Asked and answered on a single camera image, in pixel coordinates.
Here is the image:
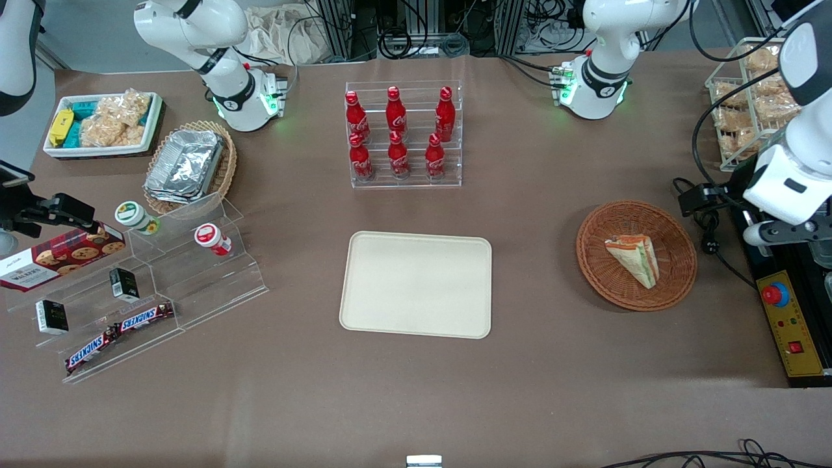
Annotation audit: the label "oval wicker basket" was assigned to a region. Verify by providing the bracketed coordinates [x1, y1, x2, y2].
[142, 120, 238, 217]

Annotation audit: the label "crumpled beige paper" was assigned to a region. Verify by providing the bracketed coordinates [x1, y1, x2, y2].
[242, 2, 327, 66]

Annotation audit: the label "red cola bottle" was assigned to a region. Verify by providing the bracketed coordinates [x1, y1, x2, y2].
[348, 133, 375, 182]
[385, 86, 408, 137]
[344, 90, 371, 144]
[387, 131, 411, 180]
[435, 86, 456, 143]
[424, 133, 447, 180]

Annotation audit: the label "yellow snack packet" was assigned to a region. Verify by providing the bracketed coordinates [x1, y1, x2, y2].
[49, 109, 75, 148]

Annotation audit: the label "red cookie box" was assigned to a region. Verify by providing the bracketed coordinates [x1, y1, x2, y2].
[0, 223, 127, 293]

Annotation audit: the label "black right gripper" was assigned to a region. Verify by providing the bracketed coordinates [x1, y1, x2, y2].
[0, 190, 101, 239]

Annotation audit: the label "teal snack packet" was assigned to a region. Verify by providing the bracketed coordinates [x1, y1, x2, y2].
[65, 97, 99, 148]

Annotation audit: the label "black base cables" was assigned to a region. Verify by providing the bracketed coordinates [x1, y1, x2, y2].
[499, 53, 567, 90]

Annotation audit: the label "clear acrylic step shelf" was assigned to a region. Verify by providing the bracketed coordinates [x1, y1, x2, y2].
[5, 195, 270, 385]

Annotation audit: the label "black floor cables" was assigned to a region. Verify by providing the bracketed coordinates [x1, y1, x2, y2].
[597, 438, 832, 468]

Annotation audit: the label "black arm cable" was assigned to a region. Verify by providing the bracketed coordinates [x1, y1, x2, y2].
[689, 0, 790, 196]

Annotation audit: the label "round brown wicker basket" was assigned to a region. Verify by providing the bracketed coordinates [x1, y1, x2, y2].
[576, 200, 698, 313]

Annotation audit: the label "black cable with plug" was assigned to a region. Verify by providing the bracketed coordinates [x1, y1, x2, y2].
[694, 211, 759, 291]

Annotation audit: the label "bagged rice cracker snacks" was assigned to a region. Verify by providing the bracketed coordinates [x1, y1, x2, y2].
[81, 90, 152, 148]

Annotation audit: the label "aluminium frame rack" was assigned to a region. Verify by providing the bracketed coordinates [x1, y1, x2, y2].
[317, 0, 586, 63]

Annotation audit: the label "triangle sandwich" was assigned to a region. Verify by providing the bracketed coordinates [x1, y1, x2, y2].
[604, 234, 661, 291]

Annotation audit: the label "white rectangular snack bin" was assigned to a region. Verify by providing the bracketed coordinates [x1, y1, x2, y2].
[43, 92, 164, 160]

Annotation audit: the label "black equipment base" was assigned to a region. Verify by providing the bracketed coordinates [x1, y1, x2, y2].
[728, 153, 832, 389]

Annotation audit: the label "small black white box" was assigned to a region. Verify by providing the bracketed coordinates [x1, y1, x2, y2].
[35, 300, 70, 335]
[109, 267, 140, 302]

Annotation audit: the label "yellow emergency stop panel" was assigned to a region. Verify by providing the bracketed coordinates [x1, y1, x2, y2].
[755, 269, 827, 380]

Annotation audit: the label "white wire basket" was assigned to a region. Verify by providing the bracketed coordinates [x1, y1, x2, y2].
[705, 37, 808, 173]

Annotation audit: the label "bagged pastry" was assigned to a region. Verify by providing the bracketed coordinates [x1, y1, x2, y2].
[712, 81, 749, 110]
[743, 45, 781, 73]
[753, 75, 801, 125]
[714, 107, 760, 161]

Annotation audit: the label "red lid yogurt cup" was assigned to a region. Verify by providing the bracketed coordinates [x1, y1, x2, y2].
[194, 223, 233, 257]

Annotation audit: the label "green lid yogurt cup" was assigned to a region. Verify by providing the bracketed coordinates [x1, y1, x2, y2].
[115, 201, 161, 236]

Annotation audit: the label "stacked aluminium foil trays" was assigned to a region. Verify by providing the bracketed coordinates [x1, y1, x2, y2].
[144, 129, 226, 205]

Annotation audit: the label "Snickers chocolate bar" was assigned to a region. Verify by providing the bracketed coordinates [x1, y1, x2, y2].
[64, 328, 122, 375]
[114, 302, 176, 334]

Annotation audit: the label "clear acrylic bottle rack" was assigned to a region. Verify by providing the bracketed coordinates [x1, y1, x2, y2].
[344, 80, 463, 190]

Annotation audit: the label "beige rectangular tray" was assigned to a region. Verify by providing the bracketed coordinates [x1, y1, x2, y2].
[339, 231, 493, 340]

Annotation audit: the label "black power adapter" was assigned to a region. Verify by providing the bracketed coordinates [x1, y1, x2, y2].
[678, 183, 730, 218]

